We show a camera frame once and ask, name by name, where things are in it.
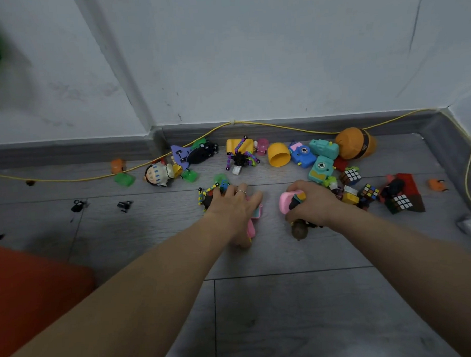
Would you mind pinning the small puzzle cube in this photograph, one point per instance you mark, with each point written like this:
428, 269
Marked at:
369, 191
350, 176
401, 203

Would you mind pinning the black toy car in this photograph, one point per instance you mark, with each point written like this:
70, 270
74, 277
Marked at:
202, 152

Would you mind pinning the dark red block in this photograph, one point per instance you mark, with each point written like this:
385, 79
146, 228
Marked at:
412, 185

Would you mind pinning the person's left hand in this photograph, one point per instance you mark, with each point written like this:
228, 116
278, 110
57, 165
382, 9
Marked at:
229, 211

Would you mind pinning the pink toy with black figure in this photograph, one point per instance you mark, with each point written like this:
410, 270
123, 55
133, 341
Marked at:
289, 200

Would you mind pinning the black toy figure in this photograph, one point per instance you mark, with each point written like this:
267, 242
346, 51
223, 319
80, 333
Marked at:
392, 188

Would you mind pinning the yellow and black fidget toy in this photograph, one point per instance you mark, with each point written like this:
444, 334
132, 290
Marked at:
205, 195

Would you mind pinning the small red block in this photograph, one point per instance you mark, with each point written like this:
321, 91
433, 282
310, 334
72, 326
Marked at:
340, 164

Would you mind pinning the green translucent toy piece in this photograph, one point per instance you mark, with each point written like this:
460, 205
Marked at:
189, 175
124, 179

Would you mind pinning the teal and yellow toy camera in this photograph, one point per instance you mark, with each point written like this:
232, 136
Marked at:
320, 169

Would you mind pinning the purple toy plane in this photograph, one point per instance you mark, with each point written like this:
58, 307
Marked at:
180, 154

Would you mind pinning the person's right fingers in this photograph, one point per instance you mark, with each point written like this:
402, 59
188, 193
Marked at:
304, 187

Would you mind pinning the yellow toy block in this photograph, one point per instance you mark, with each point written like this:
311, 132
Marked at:
350, 198

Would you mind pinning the green and blue toy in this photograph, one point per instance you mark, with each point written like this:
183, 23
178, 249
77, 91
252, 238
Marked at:
221, 182

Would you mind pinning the person's right forearm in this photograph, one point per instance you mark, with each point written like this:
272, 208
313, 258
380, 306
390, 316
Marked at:
412, 270

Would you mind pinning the person's left forearm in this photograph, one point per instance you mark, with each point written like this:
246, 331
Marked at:
120, 303

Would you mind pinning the small pink toy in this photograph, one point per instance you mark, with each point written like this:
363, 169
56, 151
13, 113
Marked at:
262, 146

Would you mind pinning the purple and yellow spider toy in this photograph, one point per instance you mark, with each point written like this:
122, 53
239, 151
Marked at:
240, 158

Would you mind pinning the yellow capsule half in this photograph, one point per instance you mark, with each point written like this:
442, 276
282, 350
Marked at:
278, 154

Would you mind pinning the yellow box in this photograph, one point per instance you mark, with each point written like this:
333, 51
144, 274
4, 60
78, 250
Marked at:
234, 145

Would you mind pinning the orange egg capsule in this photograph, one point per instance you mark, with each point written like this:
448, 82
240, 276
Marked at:
355, 143

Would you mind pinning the person's left thumb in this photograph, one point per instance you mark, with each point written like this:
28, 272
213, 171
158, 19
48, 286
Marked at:
242, 238

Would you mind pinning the small orange toy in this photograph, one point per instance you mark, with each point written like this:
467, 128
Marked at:
437, 185
118, 165

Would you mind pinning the blue toy camera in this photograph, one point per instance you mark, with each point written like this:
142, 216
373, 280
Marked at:
303, 154

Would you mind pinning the red cushion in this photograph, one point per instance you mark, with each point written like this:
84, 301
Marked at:
27, 295

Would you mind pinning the person's right hand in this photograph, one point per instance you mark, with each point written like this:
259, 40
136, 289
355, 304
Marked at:
321, 204

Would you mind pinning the doll figure with white hat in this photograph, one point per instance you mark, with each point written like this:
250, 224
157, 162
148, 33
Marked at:
157, 174

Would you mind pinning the pink plastic toy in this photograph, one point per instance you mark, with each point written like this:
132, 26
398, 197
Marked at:
255, 218

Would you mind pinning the small white cube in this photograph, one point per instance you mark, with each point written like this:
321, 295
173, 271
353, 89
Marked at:
236, 170

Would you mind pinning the brown acorn toy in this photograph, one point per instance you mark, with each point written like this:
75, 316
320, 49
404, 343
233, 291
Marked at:
299, 231

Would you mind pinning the small black toy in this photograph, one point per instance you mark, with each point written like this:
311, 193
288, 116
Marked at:
125, 205
79, 205

